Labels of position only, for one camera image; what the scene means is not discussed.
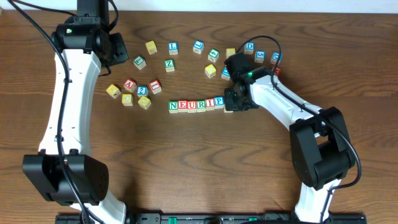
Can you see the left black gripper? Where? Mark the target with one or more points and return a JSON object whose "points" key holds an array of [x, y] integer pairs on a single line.
{"points": [[119, 50]]}

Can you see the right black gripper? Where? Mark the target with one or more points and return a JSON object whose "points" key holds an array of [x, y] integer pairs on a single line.
{"points": [[230, 99]]}

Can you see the yellow S block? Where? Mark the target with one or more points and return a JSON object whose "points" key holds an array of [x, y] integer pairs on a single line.
{"points": [[227, 111]]}

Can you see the blue P block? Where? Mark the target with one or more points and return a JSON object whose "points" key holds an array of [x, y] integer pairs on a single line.
{"points": [[219, 102]]}

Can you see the red i block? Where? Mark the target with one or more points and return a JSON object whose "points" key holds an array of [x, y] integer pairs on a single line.
{"points": [[210, 104], [155, 86]]}

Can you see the green R block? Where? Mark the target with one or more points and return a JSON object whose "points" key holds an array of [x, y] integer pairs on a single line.
{"points": [[201, 106]]}

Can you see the red U block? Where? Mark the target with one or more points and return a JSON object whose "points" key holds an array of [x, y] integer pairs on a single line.
{"points": [[191, 106]]}

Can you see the red E block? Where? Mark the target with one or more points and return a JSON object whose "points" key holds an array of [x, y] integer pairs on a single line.
{"points": [[182, 106]]}

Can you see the green N block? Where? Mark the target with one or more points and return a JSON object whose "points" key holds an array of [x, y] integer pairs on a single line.
{"points": [[173, 107]]}

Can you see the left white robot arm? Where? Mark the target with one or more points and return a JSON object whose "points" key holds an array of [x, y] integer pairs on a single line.
{"points": [[63, 170]]}

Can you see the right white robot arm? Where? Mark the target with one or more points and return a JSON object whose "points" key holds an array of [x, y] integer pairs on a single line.
{"points": [[321, 150]]}

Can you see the green 7 block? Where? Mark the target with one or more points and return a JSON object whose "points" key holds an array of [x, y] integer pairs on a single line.
{"points": [[139, 62]]}

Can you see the blue H block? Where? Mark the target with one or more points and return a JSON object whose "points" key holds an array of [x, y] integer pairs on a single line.
{"points": [[225, 74]]}

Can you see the yellow block top left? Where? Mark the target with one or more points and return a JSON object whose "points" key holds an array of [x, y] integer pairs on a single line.
{"points": [[151, 47]]}

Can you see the red A block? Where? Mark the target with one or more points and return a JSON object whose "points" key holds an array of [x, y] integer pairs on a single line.
{"points": [[130, 85]]}

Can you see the yellow K block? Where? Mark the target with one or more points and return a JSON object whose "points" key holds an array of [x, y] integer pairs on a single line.
{"points": [[113, 91]]}

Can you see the yellow O block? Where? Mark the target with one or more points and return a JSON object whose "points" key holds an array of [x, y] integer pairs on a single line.
{"points": [[210, 70]]}

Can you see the blue 2 block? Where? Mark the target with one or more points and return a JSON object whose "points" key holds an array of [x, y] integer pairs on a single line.
{"points": [[142, 91]]}

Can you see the yellow C block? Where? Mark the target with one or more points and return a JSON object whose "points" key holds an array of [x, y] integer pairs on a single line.
{"points": [[127, 99]]}

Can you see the red block under gripper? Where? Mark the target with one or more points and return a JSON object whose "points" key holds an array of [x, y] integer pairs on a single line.
{"points": [[277, 71]]}

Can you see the green 4 block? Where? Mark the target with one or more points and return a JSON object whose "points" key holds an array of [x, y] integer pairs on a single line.
{"points": [[213, 55]]}

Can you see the blue 5 block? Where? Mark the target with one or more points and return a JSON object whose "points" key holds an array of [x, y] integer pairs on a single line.
{"points": [[259, 56]]}

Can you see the blue d block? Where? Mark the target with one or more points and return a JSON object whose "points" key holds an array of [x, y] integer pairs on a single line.
{"points": [[276, 58], [249, 48]]}

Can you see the green Z block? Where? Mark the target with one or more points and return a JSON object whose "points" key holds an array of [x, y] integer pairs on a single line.
{"points": [[169, 65]]}

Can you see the blue L block left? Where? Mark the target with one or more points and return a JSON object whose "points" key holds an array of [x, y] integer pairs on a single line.
{"points": [[173, 48]]}

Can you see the blue l block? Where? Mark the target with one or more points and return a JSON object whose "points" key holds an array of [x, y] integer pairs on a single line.
{"points": [[198, 47], [173, 48]]}

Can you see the yellow Q block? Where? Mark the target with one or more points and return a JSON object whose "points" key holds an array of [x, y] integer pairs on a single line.
{"points": [[144, 102]]}

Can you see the blue D block far right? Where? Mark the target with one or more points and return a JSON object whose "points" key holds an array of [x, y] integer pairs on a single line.
{"points": [[276, 58]]}

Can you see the blue L block right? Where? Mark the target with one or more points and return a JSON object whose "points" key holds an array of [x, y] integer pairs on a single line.
{"points": [[198, 47]]}

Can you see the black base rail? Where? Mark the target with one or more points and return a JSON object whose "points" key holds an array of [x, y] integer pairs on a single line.
{"points": [[155, 218]]}

